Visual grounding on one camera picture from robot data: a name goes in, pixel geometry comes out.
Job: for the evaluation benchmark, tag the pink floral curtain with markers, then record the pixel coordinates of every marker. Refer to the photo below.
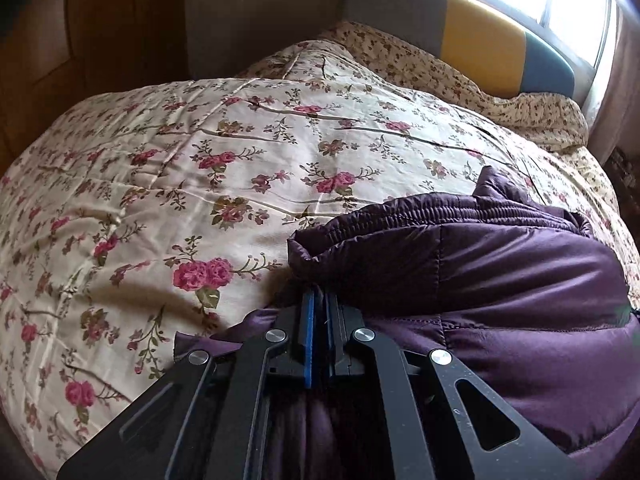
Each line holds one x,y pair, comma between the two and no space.
617,80

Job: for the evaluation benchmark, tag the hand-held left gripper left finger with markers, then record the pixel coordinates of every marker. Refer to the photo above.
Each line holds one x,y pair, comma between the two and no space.
309,340

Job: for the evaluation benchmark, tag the purple quilted down jacket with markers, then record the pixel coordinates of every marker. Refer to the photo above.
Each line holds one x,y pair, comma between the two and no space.
500,285

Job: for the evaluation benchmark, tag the wooden wardrobe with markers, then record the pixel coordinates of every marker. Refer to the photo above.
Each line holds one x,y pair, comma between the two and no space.
75,45

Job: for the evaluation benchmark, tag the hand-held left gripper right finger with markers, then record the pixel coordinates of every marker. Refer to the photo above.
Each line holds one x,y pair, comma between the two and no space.
330,340

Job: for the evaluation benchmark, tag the large-rose floral quilt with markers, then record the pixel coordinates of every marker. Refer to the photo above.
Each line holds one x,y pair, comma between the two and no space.
200,170

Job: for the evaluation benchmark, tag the grey yellow teal headboard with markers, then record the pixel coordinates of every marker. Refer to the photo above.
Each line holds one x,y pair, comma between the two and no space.
480,35

